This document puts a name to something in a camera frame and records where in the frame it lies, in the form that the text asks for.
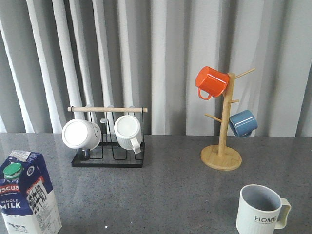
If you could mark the blue white milk carton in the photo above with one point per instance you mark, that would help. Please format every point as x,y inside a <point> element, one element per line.
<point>27,199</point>

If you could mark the white HOME mug grey inside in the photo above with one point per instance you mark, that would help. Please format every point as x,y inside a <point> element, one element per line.
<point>261,210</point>

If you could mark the black wire mug rack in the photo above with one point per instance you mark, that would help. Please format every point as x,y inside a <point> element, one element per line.
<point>109,153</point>

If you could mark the white ribbed mug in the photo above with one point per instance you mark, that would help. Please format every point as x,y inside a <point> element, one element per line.
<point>128,133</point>

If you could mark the orange enamel mug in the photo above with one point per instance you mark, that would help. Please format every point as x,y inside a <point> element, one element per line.
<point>211,83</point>

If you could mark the wooden mug tree stand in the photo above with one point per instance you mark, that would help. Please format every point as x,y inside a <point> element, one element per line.
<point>220,156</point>

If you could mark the blue enamel mug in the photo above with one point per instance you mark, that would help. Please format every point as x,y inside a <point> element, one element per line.
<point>242,124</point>

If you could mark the white smooth mug black handle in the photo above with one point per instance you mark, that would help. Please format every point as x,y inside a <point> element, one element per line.
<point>81,135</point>

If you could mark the grey pleated curtain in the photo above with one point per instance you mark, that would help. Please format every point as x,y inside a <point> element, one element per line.
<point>147,53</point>

